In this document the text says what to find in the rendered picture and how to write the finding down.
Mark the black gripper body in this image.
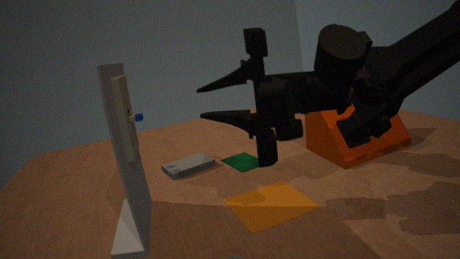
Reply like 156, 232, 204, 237
243, 28, 315, 167

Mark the green flat square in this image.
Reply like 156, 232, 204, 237
221, 152, 259, 172

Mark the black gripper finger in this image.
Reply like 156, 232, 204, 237
200, 109, 253, 140
197, 59, 247, 93

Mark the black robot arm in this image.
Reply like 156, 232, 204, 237
258, 0, 460, 149

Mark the orange square zone marking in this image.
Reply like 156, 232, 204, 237
223, 180, 320, 234

